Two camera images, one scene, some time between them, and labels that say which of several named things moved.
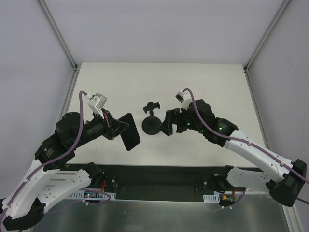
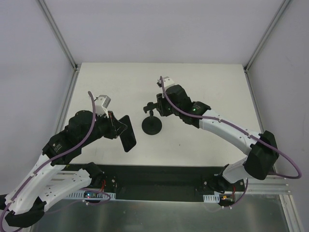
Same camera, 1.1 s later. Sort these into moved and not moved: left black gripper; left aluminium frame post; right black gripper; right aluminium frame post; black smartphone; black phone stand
Moved: black smartphone; right black gripper
Not moved: black phone stand; right aluminium frame post; left black gripper; left aluminium frame post
